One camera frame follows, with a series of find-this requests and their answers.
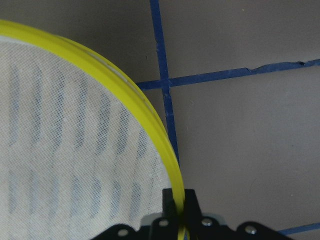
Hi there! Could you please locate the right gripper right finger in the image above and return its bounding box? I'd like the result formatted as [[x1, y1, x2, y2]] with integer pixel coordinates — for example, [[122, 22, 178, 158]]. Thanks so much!
[[184, 189, 290, 240]]

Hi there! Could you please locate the white steamer cloth top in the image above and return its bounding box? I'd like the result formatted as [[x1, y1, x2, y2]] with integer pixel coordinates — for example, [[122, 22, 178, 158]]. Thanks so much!
[[0, 36, 173, 240]]

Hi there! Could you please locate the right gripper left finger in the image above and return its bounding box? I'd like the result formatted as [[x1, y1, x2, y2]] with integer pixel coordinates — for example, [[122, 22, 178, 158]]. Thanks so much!
[[94, 188, 179, 240]]

